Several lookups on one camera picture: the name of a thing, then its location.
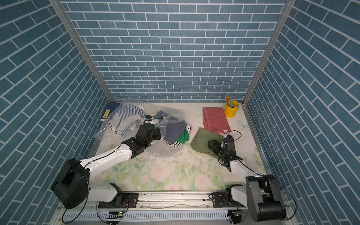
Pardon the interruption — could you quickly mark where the grey blue garment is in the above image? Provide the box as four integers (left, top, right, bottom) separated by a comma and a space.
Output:
164, 121, 187, 143

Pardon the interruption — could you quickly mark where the olive green garment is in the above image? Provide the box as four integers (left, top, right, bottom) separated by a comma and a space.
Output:
190, 128, 224, 158

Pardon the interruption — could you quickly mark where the clear vacuum bag with valve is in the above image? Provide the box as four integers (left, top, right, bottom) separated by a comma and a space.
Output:
143, 103, 192, 158

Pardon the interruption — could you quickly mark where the red garment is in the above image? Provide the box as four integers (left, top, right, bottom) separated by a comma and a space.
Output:
202, 107, 231, 134

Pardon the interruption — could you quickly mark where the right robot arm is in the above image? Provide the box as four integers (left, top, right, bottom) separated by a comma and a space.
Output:
208, 135, 287, 222

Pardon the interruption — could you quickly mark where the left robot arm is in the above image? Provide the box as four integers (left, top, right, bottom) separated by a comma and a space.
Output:
51, 123, 161, 209

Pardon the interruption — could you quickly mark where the clear bag with striped clothes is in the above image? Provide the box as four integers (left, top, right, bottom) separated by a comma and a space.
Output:
93, 99, 146, 142

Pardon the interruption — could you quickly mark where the bright green garment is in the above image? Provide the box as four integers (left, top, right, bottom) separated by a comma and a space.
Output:
176, 129, 189, 144

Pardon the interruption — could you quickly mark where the yellow pencil cup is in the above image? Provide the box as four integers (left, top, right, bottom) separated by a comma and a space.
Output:
224, 100, 240, 118

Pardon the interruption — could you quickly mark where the striped black white garment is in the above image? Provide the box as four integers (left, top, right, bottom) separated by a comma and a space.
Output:
165, 125, 191, 148

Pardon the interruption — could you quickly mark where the dark blue book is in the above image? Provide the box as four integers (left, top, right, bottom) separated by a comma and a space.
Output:
100, 103, 120, 121

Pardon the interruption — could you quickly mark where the coloured pencils bundle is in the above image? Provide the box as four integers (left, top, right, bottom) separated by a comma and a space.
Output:
225, 94, 233, 108

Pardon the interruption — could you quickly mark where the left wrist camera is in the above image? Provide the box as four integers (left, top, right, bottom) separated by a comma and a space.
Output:
144, 115, 160, 124

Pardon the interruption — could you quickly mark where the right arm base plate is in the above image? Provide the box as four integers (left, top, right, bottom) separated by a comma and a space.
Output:
208, 192, 246, 208

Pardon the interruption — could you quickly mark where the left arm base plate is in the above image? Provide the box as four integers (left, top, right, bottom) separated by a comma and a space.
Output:
97, 193, 139, 210

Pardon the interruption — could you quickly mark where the aluminium rail frame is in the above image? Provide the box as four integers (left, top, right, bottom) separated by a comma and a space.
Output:
51, 191, 250, 225

